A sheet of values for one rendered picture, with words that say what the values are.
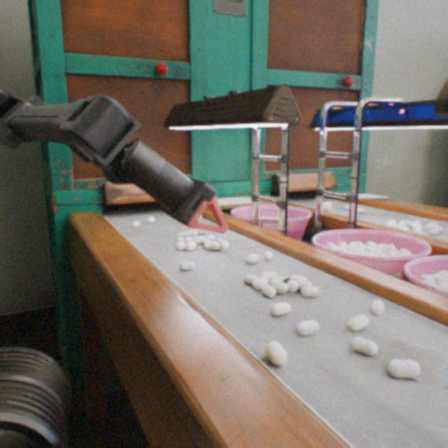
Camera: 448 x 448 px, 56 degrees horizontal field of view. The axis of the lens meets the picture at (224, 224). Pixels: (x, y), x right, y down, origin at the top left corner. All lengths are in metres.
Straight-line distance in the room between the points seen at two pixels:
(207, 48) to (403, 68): 2.21
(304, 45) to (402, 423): 1.57
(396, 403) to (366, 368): 0.07
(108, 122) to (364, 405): 0.46
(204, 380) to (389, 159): 3.15
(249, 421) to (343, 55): 1.73
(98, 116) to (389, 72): 3.03
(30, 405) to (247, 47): 1.48
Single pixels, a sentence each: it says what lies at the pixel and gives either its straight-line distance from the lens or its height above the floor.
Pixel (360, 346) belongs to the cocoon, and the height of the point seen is 0.75.
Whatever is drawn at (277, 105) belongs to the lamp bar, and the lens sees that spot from 0.82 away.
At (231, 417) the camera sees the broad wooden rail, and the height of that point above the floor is 0.76.
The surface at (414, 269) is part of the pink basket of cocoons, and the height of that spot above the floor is 0.75.
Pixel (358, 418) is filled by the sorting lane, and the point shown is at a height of 0.74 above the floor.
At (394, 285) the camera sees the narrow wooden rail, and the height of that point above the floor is 0.76.
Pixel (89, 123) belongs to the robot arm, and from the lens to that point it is 0.59.
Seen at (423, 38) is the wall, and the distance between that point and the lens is 3.77.
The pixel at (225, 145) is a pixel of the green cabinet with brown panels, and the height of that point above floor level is 0.98.
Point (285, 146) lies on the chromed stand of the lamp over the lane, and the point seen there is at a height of 0.99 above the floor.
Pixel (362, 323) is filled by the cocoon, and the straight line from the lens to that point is 0.65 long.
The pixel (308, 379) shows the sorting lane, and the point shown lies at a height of 0.74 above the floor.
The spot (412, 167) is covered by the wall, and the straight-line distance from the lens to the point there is 3.73.
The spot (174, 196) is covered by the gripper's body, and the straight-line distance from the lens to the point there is 0.62.
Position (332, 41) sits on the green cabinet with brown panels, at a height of 1.40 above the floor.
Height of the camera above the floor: 1.02
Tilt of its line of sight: 12 degrees down
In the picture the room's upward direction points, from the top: straight up
